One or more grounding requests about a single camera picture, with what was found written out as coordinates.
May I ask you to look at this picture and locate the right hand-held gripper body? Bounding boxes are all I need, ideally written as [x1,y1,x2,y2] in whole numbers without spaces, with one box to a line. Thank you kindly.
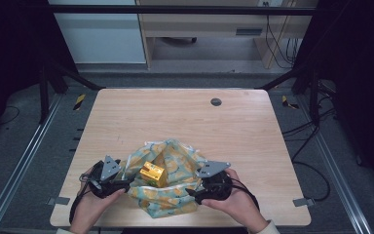
[194,160,235,201]

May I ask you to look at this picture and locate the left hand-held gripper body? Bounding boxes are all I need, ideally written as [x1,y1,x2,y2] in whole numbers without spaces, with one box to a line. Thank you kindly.
[87,155,130,200]

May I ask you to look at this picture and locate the yellow carton box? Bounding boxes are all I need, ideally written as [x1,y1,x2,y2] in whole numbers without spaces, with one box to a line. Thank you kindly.
[139,161,168,189]

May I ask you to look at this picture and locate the teal orange-print fabric bag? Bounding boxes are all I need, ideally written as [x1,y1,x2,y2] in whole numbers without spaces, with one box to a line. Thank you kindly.
[120,138,209,219]

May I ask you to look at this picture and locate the person's right hand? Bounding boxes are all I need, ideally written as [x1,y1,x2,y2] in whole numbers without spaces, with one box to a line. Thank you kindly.
[201,167,271,233]

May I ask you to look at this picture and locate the person's left hand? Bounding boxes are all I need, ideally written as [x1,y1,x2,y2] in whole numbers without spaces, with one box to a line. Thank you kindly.
[69,167,127,231]

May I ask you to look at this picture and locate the yellow black striped tape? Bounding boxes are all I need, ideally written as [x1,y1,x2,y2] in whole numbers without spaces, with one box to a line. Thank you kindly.
[280,95,300,110]
[73,93,87,111]

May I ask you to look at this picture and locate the white cabinet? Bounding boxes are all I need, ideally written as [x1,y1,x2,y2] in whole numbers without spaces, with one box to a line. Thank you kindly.
[47,0,147,65]

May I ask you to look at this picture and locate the light wooden desk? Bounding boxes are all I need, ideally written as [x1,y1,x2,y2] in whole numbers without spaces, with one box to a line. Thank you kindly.
[135,0,319,70]

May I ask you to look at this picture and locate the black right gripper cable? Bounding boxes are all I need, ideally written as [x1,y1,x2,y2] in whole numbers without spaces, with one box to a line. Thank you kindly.
[229,176,261,213]

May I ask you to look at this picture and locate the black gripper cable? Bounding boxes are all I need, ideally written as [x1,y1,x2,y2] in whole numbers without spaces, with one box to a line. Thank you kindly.
[229,176,261,213]
[68,174,94,225]

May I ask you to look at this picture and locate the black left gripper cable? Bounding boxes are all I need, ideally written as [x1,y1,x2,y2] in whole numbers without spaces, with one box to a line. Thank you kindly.
[68,174,94,225]

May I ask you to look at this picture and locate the grey metal table bracket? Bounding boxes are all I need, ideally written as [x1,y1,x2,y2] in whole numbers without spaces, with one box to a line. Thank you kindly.
[292,197,316,208]
[47,196,71,207]

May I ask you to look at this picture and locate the aluminium floor rail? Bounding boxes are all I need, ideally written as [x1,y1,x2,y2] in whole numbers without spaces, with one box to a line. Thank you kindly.
[296,97,374,234]
[0,94,64,234]

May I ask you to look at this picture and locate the black frame strut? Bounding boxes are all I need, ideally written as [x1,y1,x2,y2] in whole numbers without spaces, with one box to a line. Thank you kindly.
[259,64,321,126]
[38,62,105,125]

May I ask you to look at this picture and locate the black floor cables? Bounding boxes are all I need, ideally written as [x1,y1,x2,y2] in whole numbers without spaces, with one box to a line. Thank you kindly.
[281,106,337,203]

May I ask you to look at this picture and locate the thin black floor cable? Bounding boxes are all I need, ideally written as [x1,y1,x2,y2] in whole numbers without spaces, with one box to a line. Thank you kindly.
[0,105,21,126]

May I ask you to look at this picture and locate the black hanging cables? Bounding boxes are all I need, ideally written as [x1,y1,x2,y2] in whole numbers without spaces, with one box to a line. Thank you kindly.
[263,1,301,69]

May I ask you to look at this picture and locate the black horizontal frame bar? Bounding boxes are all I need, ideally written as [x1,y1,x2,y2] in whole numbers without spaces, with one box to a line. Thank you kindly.
[47,4,319,17]

